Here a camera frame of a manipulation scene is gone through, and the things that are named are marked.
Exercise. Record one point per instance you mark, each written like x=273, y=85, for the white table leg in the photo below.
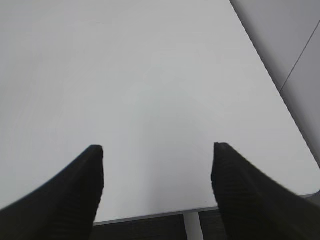
x=193, y=226

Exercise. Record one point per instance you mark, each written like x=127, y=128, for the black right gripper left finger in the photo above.
x=64, y=208

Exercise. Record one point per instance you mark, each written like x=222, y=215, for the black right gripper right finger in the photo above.
x=255, y=207

